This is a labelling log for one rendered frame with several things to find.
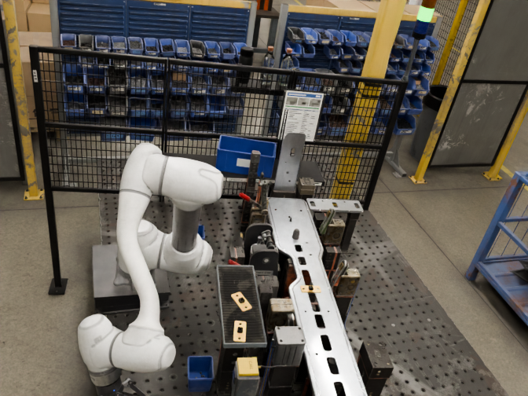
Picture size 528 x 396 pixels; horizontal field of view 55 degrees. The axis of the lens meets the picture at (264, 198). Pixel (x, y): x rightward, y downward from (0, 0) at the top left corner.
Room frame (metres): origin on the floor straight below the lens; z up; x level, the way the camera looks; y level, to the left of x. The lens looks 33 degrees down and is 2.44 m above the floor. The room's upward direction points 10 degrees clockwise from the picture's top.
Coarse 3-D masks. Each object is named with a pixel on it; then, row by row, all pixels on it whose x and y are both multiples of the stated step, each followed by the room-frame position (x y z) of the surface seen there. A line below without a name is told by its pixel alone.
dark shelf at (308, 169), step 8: (168, 152) 2.41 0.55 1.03; (200, 160) 2.39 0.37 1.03; (208, 160) 2.40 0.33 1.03; (304, 168) 2.50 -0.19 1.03; (312, 168) 2.52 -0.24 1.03; (224, 176) 2.27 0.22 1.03; (232, 176) 2.29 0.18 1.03; (240, 176) 2.30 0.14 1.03; (272, 176) 2.36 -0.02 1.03; (304, 176) 2.42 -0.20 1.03; (312, 176) 2.43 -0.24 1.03; (320, 176) 2.45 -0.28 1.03; (296, 184) 2.36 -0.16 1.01; (320, 184) 2.39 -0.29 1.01
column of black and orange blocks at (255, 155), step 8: (256, 152) 2.28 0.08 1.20; (256, 160) 2.27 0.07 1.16; (256, 168) 2.27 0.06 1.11; (248, 176) 2.26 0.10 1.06; (256, 176) 2.27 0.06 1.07; (248, 184) 2.27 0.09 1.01; (248, 192) 2.27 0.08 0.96; (248, 208) 2.28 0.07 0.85; (248, 216) 2.27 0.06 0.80; (240, 224) 2.27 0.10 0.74
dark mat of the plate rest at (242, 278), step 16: (224, 272) 1.41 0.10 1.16; (240, 272) 1.42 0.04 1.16; (224, 288) 1.32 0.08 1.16; (240, 288) 1.34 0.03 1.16; (224, 304) 1.25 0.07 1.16; (256, 304) 1.27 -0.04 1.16; (224, 320) 1.18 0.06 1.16; (240, 320) 1.19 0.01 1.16; (256, 320) 1.20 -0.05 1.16; (256, 336) 1.13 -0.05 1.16
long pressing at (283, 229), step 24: (288, 216) 2.06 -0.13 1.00; (288, 240) 1.87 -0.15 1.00; (312, 240) 1.90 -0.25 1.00; (312, 264) 1.73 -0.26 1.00; (288, 288) 1.55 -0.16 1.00; (312, 312) 1.44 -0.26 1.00; (336, 312) 1.47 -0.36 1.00; (312, 336) 1.32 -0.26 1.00; (336, 336) 1.34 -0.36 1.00; (312, 360) 1.21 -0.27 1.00; (336, 360) 1.23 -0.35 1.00; (312, 384) 1.11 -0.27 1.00; (360, 384) 1.15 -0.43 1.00
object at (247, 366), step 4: (240, 360) 1.03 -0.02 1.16; (244, 360) 1.03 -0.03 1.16; (248, 360) 1.04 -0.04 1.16; (252, 360) 1.04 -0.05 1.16; (256, 360) 1.04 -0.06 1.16; (240, 364) 1.02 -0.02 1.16; (244, 364) 1.02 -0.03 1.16; (248, 364) 1.02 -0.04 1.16; (252, 364) 1.02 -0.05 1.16; (256, 364) 1.03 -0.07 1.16; (240, 368) 1.00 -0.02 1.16; (244, 368) 1.00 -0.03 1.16; (248, 368) 1.00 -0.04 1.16; (252, 368) 1.01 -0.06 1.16; (256, 368) 1.01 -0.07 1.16; (240, 372) 0.99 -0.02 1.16; (244, 372) 0.99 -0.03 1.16; (248, 372) 0.99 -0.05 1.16; (252, 372) 0.99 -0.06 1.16; (256, 372) 1.00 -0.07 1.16
